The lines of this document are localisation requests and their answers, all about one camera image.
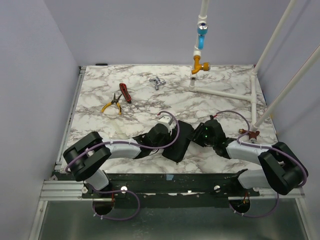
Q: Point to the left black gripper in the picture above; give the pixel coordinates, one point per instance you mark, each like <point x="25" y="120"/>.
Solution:
<point x="173" y="137"/>

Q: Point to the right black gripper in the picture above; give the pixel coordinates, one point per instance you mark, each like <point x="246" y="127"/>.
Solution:
<point x="197" y="132"/>

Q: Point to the black zip tool case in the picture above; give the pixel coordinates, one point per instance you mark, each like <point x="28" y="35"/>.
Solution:
<point x="177" y="150"/>

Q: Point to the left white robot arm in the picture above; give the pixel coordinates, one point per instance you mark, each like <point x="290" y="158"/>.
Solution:
<point x="85" y="158"/>

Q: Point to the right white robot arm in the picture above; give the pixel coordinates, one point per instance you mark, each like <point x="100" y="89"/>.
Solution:
<point x="280" y="169"/>

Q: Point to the brown brass faucet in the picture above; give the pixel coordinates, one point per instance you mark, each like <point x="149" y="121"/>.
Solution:
<point x="252" y="135"/>

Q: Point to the silver metal faucet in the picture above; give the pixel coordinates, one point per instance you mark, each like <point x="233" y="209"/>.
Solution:
<point x="157" y="82"/>

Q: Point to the red black utility knife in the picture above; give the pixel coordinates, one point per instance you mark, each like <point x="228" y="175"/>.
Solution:
<point x="125" y="93"/>

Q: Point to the orange faucet on pipe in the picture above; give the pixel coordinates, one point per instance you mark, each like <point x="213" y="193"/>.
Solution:
<point x="198" y="66"/>

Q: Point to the blue valve on pipe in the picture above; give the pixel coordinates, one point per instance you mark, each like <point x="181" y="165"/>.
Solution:
<point x="202" y="29"/>

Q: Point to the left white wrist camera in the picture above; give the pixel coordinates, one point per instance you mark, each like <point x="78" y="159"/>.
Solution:
<point x="167" y="121"/>

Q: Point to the white PVC pipe frame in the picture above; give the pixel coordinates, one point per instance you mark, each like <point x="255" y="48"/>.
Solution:
<point x="296" y="29"/>

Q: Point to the aluminium frame rail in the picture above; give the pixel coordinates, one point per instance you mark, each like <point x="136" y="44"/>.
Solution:
<point x="42" y="204"/>

